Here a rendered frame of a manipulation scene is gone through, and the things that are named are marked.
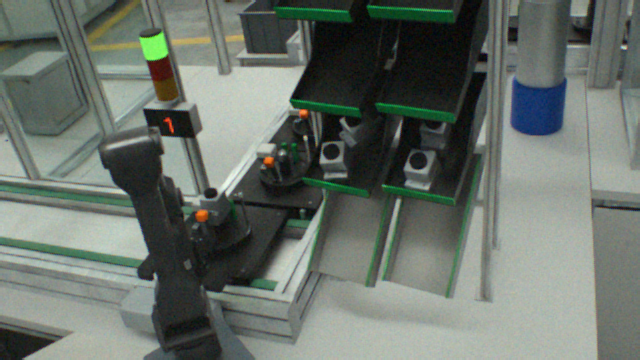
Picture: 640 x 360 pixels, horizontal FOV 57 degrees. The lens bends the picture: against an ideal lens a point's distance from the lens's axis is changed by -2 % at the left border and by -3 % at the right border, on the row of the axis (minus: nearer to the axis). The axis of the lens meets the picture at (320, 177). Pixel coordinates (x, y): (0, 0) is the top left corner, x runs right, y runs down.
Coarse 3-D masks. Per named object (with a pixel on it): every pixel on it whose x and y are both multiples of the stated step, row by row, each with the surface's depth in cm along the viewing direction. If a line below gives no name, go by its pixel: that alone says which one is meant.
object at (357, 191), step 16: (384, 80) 119; (368, 112) 116; (336, 128) 117; (384, 128) 113; (320, 144) 114; (384, 144) 108; (368, 160) 110; (384, 160) 109; (304, 176) 110; (320, 176) 112; (352, 176) 109; (368, 176) 108; (352, 192) 107; (368, 192) 105
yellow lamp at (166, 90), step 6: (168, 78) 131; (174, 78) 133; (156, 84) 131; (162, 84) 131; (168, 84) 131; (174, 84) 133; (156, 90) 132; (162, 90) 132; (168, 90) 132; (174, 90) 133; (162, 96) 133; (168, 96) 133; (174, 96) 134
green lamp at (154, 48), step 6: (156, 36) 126; (162, 36) 127; (144, 42) 126; (150, 42) 126; (156, 42) 126; (162, 42) 127; (144, 48) 127; (150, 48) 126; (156, 48) 127; (162, 48) 128; (150, 54) 127; (156, 54) 127; (162, 54) 128
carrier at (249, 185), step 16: (272, 144) 166; (256, 160) 164; (288, 160) 152; (304, 160) 157; (256, 176) 157; (272, 176) 152; (288, 176) 152; (256, 192) 151; (272, 192) 150; (288, 192) 149; (304, 192) 148; (320, 192) 148; (272, 208) 147; (288, 208) 145; (304, 208) 143
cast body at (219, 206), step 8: (208, 192) 131; (216, 192) 131; (224, 192) 133; (200, 200) 131; (208, 200) 130; (216, 200) 130; (224, 200) 133; (208, 208) 132; (216, 208) 131; (224, 208) 133; (216, 216) 131; (224, 216) 134; (208, 224) 133; (216, 224) 132
